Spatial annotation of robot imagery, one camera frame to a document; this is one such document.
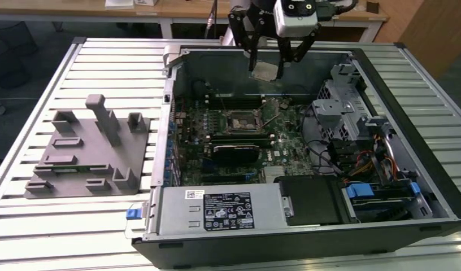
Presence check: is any coloured power wire bundle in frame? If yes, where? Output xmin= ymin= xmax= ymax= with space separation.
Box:
xmin=341 ymin=134 xmax=401 ymax=181

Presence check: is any black PC case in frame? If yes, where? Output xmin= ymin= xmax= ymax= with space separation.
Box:
xmin=130 ymin=42 xmax=461 ymax=270

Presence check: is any grey parts rack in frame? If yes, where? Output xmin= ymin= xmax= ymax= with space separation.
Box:
xmin=22 ymin=94 xmax=153 ymax=200

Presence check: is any dark office chair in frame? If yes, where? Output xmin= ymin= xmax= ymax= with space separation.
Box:
xmin=0 ymin=21 xmax=38 ymax=90

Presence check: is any black plastic shroud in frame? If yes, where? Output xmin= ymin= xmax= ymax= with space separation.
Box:
xmin=273 ymin=174 xmax=358 ymax=226

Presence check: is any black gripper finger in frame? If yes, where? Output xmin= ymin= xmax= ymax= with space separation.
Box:
xmin=275 ymin=26 xmax=321 ymax=80
xmin=227 ymin=6 xmax=262 ymax=72

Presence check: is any black expansion slot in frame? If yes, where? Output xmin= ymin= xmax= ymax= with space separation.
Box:
xmin=202 ymin=174 xmax=254 ymax=183

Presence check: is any black RAM slot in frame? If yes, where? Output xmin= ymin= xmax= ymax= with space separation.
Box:
xmin=210 ymin=142 xmax=275 ymax=148
xmin=210 ymin=133 xmax=273 ymax=138
xmin=205 ymin=104 xmax=267 ymax=110
xmin=205 ymin=98 xmax=267 ymax=103
xmin=210 ymin=136 xmax=274 ymax=141
xmin=205 ymin=100 xmax=267 ymax=106
xmin=205 ymin=94 xmax=267 ymax=99
xmin=210 ymin=139 xmax=274 ymax=145

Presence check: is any black graphics card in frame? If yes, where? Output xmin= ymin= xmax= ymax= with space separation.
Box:
xmin=210 ymin=144 xmax=261 ymax=167

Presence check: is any silver drive cage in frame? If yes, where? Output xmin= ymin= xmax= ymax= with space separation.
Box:
xmin=311 ymin=63 xmax=373 ymax=143

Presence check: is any hard disk in blue carrier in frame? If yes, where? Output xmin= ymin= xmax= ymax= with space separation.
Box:
xmin=342 ymin=182 xmax=423 ymax=224

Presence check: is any CPU socket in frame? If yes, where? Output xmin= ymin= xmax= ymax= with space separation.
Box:
xmin=222 ymin=109 xmax=261 ymax=134

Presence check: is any wooden desk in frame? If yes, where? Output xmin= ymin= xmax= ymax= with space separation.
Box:
xmin=0 ymin=0 xmax=390 ymax=43

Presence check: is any green RAM stick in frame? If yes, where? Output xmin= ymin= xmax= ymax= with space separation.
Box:
xmin=49 ymin=165 xmax=94 ymax=172

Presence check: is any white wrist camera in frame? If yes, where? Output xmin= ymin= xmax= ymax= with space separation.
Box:
xmin=273 ymin=0 xmax=318 ymax=37

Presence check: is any silver power supply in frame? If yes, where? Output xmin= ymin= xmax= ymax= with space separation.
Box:
xmin=154 ymin=185 xmax=293 ymax=237

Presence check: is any grey disk bay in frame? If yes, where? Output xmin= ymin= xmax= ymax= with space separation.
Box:
xmin=355 ymin=115 xmax=423 ymax=189

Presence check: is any wooden cabinet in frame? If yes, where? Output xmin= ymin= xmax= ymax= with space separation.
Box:
xmin=375 ymin=0 xmax=461 ymax=80

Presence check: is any green motherboard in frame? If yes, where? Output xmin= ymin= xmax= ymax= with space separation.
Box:
xmin=171 ymin=94 xmax=318 ymax=187

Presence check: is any silver CPU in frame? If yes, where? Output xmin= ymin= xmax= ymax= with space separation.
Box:
xmin=250 ymin=62 xmax=279 ymax=82

